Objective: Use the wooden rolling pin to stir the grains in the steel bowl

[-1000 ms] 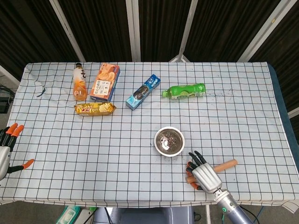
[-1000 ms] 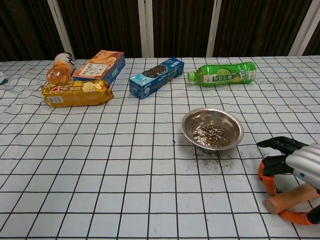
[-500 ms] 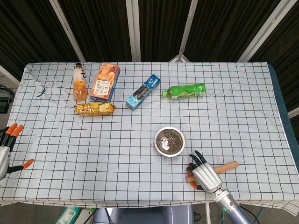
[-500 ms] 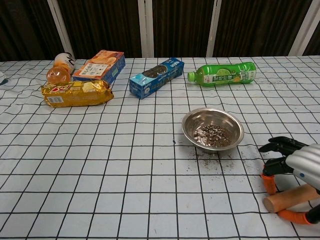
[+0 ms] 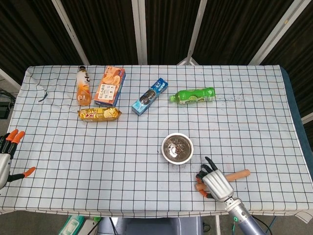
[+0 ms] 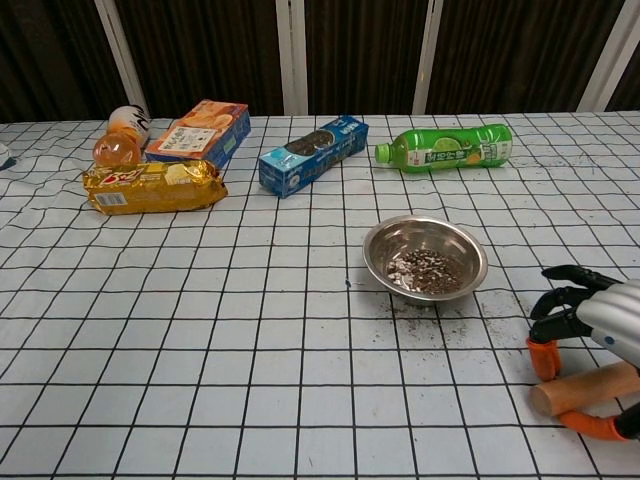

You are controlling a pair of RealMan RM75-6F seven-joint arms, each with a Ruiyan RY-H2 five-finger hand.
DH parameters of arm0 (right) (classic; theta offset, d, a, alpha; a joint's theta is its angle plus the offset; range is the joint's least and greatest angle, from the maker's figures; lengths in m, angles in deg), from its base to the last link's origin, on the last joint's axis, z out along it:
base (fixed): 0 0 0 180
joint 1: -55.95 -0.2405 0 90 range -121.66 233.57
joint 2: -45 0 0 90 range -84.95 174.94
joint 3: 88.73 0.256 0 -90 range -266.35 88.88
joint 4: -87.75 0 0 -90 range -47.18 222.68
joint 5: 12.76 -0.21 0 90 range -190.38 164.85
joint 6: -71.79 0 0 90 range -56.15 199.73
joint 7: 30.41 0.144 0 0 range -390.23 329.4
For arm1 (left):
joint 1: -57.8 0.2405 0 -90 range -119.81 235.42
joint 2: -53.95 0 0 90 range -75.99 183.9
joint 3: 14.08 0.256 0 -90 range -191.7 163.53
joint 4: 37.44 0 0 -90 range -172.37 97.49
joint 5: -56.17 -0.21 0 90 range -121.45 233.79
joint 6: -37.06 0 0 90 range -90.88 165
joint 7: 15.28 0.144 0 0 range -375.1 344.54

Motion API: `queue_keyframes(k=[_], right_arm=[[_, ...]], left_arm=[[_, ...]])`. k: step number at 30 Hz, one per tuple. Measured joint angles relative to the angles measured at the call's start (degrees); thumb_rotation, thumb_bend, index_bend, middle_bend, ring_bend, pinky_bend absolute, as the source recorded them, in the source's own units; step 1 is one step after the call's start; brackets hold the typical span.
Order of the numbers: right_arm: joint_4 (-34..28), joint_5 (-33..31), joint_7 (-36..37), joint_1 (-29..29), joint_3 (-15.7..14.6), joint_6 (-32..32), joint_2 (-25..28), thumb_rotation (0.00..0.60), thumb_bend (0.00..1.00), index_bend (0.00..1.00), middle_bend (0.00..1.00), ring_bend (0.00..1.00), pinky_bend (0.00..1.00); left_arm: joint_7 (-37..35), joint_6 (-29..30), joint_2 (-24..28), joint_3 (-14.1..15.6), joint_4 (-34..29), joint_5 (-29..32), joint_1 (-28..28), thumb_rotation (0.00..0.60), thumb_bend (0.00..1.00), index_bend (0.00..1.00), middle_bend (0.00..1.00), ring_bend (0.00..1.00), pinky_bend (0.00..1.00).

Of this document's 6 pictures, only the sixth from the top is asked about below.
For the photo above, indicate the white metal frame post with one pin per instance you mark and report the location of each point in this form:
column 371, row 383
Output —
column 428, row 55
column 118, row 45
column 292, row 55
column 614, row 55

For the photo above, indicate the stainless steel bowl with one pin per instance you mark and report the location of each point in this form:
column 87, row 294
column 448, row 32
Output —
column 395, row 235

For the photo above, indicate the wooden rolling pin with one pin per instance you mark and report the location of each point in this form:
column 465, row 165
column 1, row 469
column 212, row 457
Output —
column 580, row 387

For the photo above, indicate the green drink bottle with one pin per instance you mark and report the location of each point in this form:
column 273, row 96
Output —
column 445, row 150

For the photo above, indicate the gold biscuit packet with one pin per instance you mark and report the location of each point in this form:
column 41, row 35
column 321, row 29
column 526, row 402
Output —
column 155, row 187

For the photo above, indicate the blue cookie box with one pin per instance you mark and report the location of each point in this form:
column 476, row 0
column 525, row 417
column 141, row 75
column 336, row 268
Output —
column 310, row 157

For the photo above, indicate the white checkered tablecloth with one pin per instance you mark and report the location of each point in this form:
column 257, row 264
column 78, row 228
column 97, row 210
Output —
column 200, row 350

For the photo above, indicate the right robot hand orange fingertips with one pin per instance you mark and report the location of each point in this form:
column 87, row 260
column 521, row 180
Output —
column 610, row 310

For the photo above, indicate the orange juice bottle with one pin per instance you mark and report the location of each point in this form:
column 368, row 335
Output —
column 117, row 147

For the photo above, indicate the orange biscuit box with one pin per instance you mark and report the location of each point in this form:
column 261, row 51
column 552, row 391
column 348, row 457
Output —
column 200, row 132

